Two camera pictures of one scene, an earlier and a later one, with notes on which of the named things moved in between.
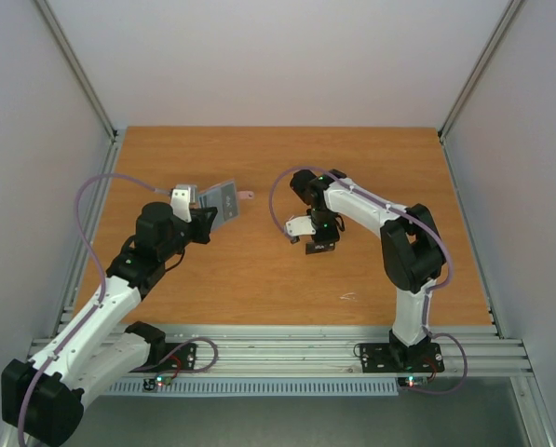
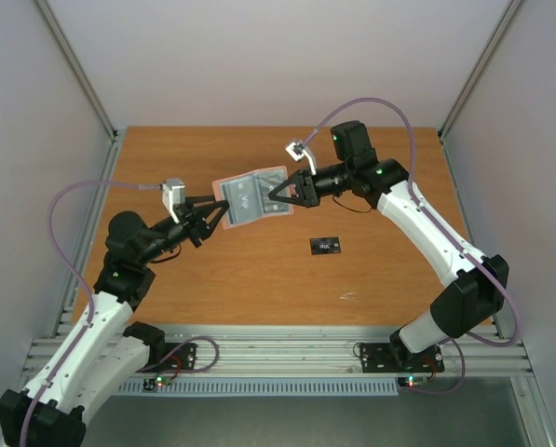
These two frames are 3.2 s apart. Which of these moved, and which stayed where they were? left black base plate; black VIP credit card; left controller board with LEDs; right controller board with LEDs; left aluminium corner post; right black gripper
Moved: right black gripper; black VIP credit card
Stayed: left black base plate; left aluminium corner post; right controller board with LEDs; left controller board with LEDs
